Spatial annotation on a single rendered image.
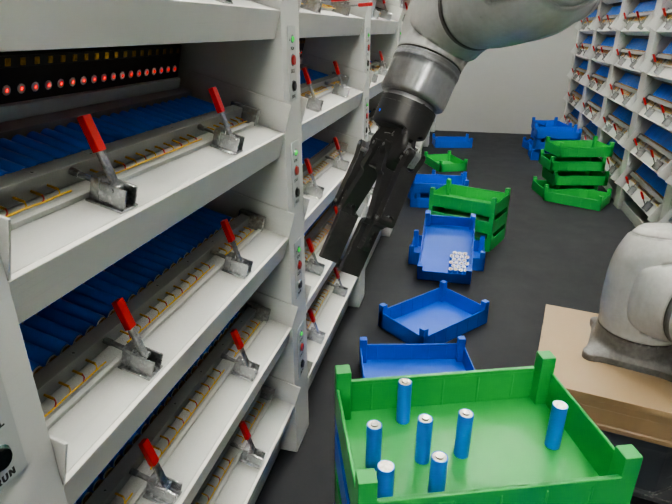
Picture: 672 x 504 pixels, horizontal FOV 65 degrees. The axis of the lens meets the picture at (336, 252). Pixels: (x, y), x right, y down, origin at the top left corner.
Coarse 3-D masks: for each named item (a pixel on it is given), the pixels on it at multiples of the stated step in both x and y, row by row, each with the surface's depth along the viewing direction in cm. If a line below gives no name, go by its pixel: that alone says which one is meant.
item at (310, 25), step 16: (352, 0) 146; (368, 0) 145; (304, 16) 97; (320, 16) 106; (336, 16) 118; (352, 16) 136; (304, 32) 100; (320, 32) 110; (336, 32) 123; (352, 32) 138
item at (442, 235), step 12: (432, 216) 218; (444, 216) 216; (432, 228) 219; (444, 228) 218; (456, 228) 218; (468, 228) 217; (432, 240) 215; (444, 240) 214; (456, 240) 213; (468, 240) 213; (420, 252) 205; (432, 252) 211; (444, 252) 210; (468, 252) 209; (420, 264) 198; (432, 264) 207; (444, 264) 206; (420, 276) 202; (432, 276) 200; (444, 276) 199; (456, 276) 197; (468, 276) 196
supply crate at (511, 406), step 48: (336, 384) 69; (384, 384) 71; (432, 384) 72; (480, 384) 73; (528, 384) 74; (384, 432) 69; (432, 432) 69; (480, 432) 69; (528, 432) 69; (576, 432) 66; (480, 480) 61; (528, 480) 61; (576, 480) 55; (624, 480) 56
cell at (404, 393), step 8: (400, 384) 68; (408, 384) 68; (400, 392) 68; (408, 392) 68; (400, 400) 69; (408, 400) 69; (400, 408) 69; (408, 408) 69; (400, 416) 70; (408, 416) 70
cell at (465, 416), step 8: (464, 408) 64; (464, 416) 62; (472, 416) 62; (464, 424) 62; (472, 424) 63; (456, 432) 64; (464, 432) 63; (456, 440) 64; (464, 440) 63; (456, 448) 64; (464, 448) 64; (456, 456) 65; (464, 456) 64
